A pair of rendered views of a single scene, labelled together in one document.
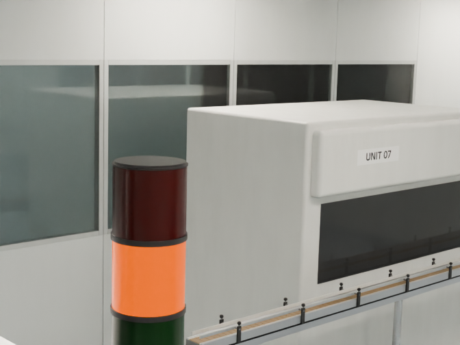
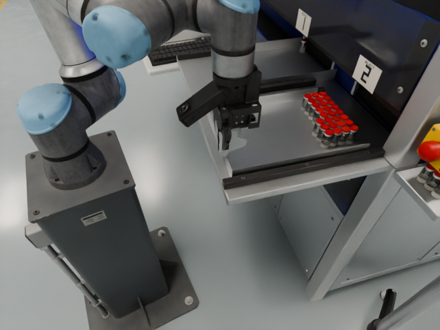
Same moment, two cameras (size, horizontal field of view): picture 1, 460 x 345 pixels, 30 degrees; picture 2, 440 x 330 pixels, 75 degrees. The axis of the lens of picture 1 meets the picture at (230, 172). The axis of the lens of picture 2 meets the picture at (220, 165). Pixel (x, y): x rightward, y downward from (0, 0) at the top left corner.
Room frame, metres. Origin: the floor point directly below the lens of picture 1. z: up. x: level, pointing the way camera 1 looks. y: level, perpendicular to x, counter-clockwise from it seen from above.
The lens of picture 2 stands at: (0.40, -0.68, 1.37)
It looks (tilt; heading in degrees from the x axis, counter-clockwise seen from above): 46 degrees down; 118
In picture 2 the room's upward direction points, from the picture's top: straight up
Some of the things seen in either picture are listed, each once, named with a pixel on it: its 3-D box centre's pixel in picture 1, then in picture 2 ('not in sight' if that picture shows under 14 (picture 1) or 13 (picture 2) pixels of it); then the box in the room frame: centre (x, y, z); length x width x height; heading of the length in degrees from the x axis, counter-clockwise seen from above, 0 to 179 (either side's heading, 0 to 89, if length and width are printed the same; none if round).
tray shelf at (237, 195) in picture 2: not in sight; (270, 98); (0.18, 0.07, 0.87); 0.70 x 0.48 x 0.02; 133
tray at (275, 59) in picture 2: not in sight; (272, 62); (0.12, 0.24, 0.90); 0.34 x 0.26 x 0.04; 43
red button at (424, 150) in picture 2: not in sight; (432, 150); (0.57, -0.14, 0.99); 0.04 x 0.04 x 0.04; 43
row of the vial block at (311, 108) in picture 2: not in sight; (319, 118); (0.35, -0.01, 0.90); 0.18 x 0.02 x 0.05; 133
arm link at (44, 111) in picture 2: not in sight; (54, 118); (-0.20, -0.38, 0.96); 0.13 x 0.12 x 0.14; 91
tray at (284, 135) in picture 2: not in sight; (280, 127); (0.26, -0.08, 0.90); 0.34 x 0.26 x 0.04; 43
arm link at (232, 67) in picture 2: not in sight; (232, 59); (0.19, -0.24, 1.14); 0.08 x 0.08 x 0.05
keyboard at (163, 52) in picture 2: not in sight; (194, 48); (-0.28, 0.36, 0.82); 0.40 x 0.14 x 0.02; 49
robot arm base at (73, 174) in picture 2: not in sight; (71, 156); (-0.20, -0.38, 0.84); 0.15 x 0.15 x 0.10
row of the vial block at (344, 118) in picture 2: not in sight; (334, 116); (0.38, 0.02, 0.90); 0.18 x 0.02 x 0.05; 133
